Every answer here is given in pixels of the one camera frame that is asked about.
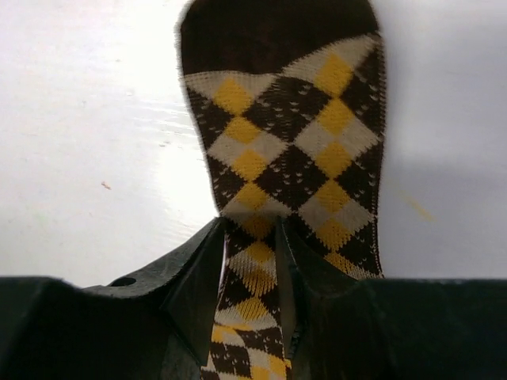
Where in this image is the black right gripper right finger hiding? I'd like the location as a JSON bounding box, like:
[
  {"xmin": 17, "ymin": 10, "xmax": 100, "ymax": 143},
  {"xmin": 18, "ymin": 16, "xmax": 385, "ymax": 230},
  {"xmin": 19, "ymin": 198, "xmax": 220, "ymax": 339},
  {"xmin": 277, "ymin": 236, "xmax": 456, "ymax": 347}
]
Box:
[{"xmin": 276, "ymin": 220, "xmax": 506, "ymax": 379}]

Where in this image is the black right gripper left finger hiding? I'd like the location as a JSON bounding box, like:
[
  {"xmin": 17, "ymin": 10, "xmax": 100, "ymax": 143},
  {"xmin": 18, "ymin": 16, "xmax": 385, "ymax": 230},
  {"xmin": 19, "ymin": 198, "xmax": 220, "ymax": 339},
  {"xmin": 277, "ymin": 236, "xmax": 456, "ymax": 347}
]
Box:
[{"xmin": 1, "ymin": 218, "xmax": 226, "ymax": 379}]

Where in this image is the brown argyle sock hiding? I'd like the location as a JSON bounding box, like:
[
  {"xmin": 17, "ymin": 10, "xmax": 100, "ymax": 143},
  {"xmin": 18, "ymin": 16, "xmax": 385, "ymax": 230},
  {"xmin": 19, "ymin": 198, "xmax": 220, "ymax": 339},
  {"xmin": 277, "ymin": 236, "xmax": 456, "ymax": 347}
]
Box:
[{"xmin": 180, "ymin": 1, "xmax": 386, "ymax": 379}]

